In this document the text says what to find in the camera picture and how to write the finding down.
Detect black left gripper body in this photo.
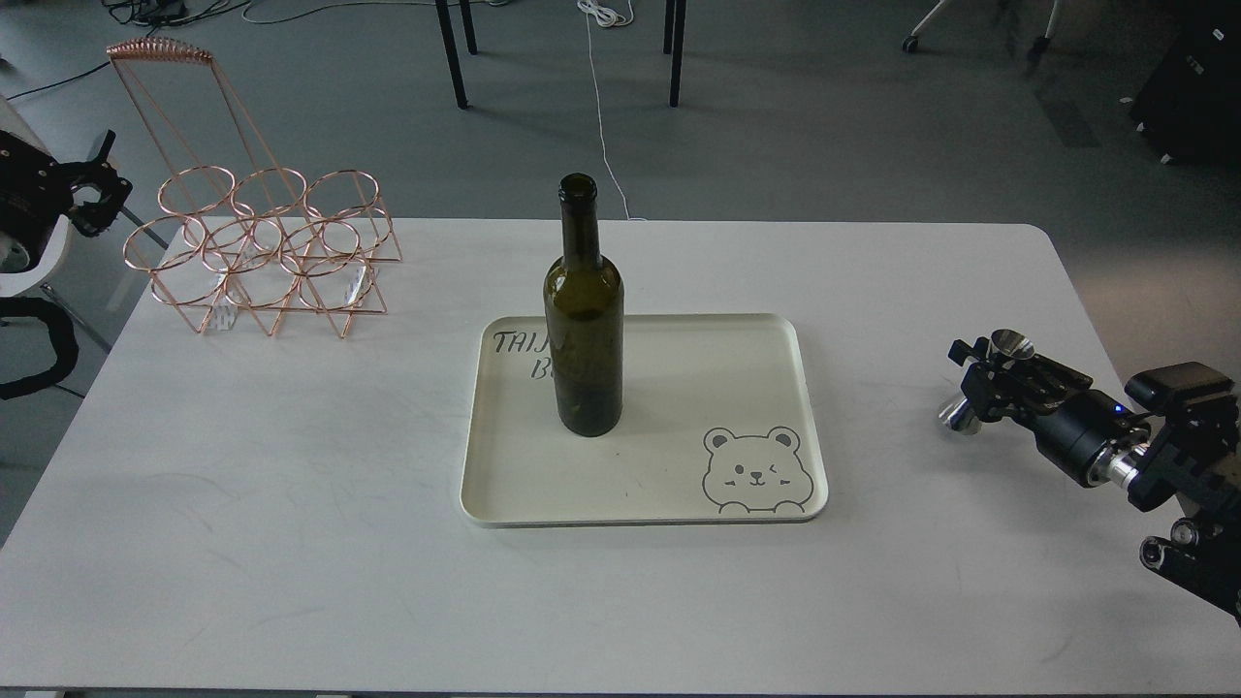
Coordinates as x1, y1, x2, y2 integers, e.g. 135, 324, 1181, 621
1, 130, 133, 272

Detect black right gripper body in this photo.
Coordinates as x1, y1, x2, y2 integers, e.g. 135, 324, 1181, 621
999, 354, 1150, 488

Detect steel double jigger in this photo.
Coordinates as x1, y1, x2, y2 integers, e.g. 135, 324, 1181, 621
937, 330, 1035, 433

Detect dark green wine bottle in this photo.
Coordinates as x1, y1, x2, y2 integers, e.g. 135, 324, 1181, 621
542, 173, 624, 437

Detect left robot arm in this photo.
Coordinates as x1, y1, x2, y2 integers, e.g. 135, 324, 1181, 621
1, 130, 133, 400

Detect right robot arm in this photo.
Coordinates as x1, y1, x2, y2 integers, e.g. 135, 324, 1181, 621
939, 330, 1240, 616

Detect cream bear serving tray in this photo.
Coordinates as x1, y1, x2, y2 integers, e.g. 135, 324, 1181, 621
460, 313, 829, 527

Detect office chair wheeled base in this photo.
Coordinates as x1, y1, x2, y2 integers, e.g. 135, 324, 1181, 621
901, 1, 1069, 65

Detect black equipment case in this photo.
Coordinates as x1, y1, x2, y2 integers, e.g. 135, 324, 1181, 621
1131, 1, 1240, 164

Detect black table legs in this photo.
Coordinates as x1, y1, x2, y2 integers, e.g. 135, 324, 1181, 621
434, 0, 688, 111

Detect copper wire wine rack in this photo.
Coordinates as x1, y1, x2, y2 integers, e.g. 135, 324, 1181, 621
107, 37, 405, 337

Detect black floor cables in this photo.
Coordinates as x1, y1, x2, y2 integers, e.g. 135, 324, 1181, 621
0, 0, 292, 103

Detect white floor cable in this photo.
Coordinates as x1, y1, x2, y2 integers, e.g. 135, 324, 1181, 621
578, 0, 648, 224

